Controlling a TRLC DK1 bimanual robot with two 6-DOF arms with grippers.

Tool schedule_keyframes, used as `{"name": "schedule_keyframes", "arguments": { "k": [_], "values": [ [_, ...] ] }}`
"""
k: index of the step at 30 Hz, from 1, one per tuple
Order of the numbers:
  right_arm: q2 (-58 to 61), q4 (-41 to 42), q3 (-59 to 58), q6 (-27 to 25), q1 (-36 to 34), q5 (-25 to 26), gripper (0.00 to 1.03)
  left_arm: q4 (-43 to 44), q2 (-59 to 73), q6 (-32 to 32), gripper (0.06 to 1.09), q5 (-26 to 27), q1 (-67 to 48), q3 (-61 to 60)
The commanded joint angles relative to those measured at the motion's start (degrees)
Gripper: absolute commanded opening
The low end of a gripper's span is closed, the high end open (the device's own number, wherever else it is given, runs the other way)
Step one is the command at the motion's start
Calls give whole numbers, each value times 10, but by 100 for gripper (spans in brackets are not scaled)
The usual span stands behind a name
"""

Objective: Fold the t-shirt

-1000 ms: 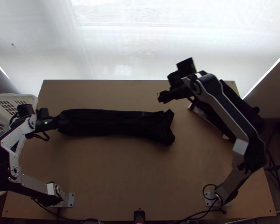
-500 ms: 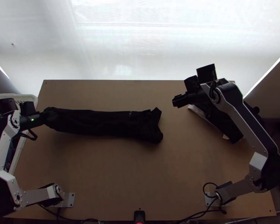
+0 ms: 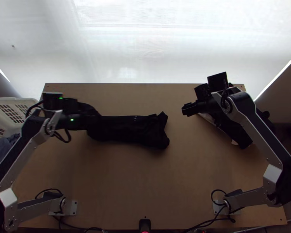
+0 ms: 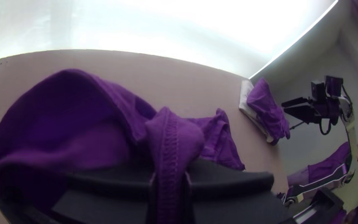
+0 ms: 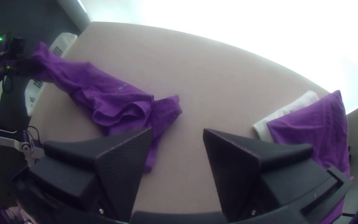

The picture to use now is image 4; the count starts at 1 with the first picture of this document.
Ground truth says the pile of folded clothes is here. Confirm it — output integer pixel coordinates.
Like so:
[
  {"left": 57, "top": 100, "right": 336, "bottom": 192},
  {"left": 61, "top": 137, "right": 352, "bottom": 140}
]
[{"left": 239, "top": 78, "right": 291, "bottom": 146}]

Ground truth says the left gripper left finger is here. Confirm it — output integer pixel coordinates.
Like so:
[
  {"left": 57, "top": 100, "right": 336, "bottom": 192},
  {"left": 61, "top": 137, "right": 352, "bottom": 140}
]
[{"left": 51, "top": 172, "right": 153, "bottom": 224}]

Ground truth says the black cable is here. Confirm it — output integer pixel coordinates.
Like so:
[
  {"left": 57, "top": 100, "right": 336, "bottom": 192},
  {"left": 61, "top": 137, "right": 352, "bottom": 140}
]
[{"left": 318, "top": 117, "right": 341, "bottom": 136}]

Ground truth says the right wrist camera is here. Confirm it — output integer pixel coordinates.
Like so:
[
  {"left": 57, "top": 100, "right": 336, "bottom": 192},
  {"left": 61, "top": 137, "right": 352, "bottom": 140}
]
[{"left": 310, "top": 80, "right": 327, "bottom": 101}]

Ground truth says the person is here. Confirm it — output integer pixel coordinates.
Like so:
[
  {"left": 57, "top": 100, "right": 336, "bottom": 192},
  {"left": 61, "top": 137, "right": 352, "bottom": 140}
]
[{"left": 287, "top": 136, "right": 358, "bottom": 187}]

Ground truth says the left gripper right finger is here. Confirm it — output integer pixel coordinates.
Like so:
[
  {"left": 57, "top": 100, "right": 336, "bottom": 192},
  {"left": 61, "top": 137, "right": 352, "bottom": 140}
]
[{"left": 184, "top": 158, "right": 295, "bottom": 224}]

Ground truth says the dark t-shirt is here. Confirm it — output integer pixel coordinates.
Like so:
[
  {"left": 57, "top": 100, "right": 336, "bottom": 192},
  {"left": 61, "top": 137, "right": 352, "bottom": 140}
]
[{"left": 0, "top": 68, "right": 247, "bottom": 224}]

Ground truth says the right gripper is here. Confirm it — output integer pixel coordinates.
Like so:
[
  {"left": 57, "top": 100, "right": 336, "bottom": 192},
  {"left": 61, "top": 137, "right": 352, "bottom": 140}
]
[{"left": 280, "top": 95, "right": 342, "bottom": 125}]

